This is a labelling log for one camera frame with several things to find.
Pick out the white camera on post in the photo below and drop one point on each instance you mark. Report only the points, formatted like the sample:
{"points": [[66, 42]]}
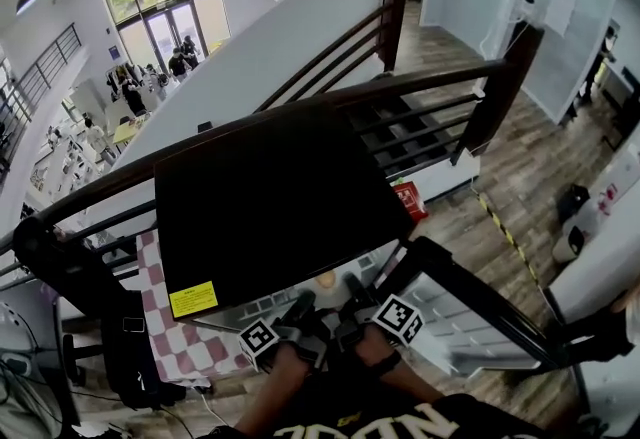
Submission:
{"points": [[528, 4]]}

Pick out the red box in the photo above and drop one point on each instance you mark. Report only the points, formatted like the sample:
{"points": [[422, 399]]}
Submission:
{"points": [[411, 202]]}

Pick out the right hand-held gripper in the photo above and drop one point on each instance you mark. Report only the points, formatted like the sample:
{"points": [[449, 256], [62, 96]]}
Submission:
{"points": [[397, 319]]}

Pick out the grey balcony railing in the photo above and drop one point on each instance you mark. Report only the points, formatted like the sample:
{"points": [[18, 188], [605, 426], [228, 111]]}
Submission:
{"points": [[50, 62]]}

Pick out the person's left hand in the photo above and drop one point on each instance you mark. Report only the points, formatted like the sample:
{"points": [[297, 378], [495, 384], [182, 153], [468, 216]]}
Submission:
{"points": [[290, 359]]}

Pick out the yellow black hazard tape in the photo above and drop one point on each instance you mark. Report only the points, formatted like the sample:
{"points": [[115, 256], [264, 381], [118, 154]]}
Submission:
{"points": [[505, 232]]}

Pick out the black wristwatch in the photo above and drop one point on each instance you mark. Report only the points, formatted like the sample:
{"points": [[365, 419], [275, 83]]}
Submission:
{"points": [[386, 362]]}

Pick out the white paper notice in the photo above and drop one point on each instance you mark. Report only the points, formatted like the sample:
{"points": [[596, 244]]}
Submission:
{"points": [[561, 7]]}

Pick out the white table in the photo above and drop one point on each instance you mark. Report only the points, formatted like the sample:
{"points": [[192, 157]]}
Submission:
{"points": [[590, 277]]}

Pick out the person's right forearm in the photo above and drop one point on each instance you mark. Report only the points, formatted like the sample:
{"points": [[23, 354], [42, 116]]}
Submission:
{"points": [[415, 382]]}

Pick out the brown egg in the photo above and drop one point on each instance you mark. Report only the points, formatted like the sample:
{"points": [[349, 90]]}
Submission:
{"points": [[325, 280]]}

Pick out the black mesh office chair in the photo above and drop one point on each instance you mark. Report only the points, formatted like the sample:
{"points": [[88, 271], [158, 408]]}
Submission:
{"points": [[65, 257]]}

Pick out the black mini fridge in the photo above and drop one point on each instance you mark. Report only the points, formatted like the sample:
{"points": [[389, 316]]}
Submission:
{"points": [[275, 202]]}

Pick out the glass entrance doors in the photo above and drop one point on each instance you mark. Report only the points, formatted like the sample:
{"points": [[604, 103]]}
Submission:
{"points": [[172, 34]]}

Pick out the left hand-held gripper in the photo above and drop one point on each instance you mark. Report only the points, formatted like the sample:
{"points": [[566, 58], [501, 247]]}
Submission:
{"points": [[257, 342]]}

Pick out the black backpack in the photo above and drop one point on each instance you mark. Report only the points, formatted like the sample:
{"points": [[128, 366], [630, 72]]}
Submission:
{"points": [[135, 352]]}

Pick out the person's left forearm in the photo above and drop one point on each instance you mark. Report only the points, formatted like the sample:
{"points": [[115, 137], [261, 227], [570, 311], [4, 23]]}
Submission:
{"points": [[270, 397]]}

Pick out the person's right hand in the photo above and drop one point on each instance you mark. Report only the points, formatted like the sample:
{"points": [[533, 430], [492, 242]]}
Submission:
{"points": [[375, 344]]}

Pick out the person's black lettered shirt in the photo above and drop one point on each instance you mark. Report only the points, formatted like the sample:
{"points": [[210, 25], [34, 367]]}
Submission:
{"points": [[350, 412]]}

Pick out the dark wooden curved railing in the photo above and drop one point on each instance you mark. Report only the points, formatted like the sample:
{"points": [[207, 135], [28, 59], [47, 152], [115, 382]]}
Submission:
{"points": [[425, 82]]}

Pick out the red white checkered tablecloth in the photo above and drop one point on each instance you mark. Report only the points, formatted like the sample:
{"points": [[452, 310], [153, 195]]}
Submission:
{"points": [[190, 347]]}

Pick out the white black bin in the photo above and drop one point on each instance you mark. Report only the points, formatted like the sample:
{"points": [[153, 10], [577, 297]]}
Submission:
{"points": [[569, 244]]}

